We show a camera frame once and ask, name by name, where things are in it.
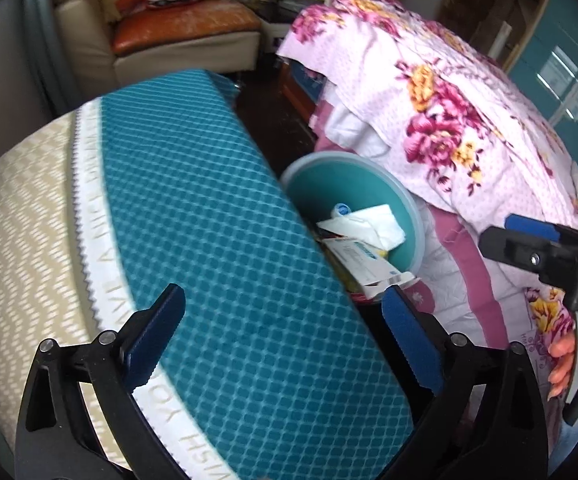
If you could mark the brown wooden bedside cabinet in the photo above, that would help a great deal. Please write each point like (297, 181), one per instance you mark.
(294, 90)

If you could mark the teal trash bin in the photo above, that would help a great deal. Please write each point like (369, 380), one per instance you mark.
(319, 185)

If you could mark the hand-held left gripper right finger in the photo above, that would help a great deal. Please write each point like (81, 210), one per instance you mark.
(411, 345)

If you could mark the orange seat cushion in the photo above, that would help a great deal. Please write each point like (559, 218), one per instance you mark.
(184, 25)

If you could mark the floral quilt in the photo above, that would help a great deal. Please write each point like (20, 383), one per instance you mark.
(419, 85)

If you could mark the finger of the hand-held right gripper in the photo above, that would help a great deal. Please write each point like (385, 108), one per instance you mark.
(534, 227)
(509, 250)

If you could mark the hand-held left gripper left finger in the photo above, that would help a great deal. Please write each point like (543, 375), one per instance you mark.
(154, 345)

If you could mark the white paper tissue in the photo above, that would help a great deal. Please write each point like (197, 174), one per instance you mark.
(369, 227)

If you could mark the white box with blue print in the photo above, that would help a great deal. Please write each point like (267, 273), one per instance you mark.
(359, 260)

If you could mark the pink white bed sheet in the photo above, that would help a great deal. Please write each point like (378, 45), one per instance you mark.
(469, 270)

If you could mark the person's right forearm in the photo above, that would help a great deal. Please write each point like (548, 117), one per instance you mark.
(569, 442)

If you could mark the clear plastic water bottle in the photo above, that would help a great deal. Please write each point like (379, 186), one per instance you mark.
(341, 209)

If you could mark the grey panel with metal frame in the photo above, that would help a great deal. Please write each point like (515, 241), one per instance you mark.
(9, 60)

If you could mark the cream sofa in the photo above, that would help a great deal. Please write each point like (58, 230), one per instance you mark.
(84, 25)

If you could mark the wooden wardrobe with teal doors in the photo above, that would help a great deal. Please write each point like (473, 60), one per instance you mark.
(544, 60)

